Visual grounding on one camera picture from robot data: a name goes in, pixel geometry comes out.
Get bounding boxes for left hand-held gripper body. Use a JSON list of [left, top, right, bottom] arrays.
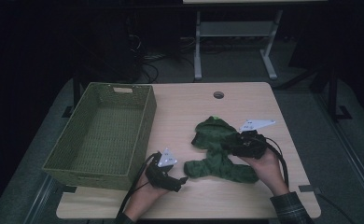
[[144, 147, 178, 190]]

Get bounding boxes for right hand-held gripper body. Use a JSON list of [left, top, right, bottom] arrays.
[[235, 119, 277, 160]]

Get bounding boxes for green plush garment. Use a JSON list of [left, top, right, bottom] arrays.
[[183, 115, 260, 184]]

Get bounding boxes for green woven basket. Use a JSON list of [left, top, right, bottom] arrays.
[[42, 81, 158, 191]]

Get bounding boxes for person's left hand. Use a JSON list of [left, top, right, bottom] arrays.
[[123, 174, 172, 222]]

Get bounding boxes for person's right hand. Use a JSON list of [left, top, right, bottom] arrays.
[[240, 148, 290, 197]]

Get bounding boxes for white metal stand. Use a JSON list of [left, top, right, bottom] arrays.
[[193, 8, 284, 81]]

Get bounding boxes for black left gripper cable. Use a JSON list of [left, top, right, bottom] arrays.
[[116, 151, 160, 218]]

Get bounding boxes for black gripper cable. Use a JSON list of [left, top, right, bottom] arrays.
[[258, 135, 356, 224], [116, 151, 160, 218]]

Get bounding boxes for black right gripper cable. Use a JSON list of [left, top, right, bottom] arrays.
[[258, 135, 356, 224]]

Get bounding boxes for black metal post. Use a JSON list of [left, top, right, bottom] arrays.
[[328, 66, 353, 121]]

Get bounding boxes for metal floor rail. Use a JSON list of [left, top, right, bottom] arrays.
[[23, 175, 58, 224], [314, 92, 364, 208]]

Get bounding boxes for black floor cables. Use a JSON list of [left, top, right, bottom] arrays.
[[130, 34, 193, 84]]

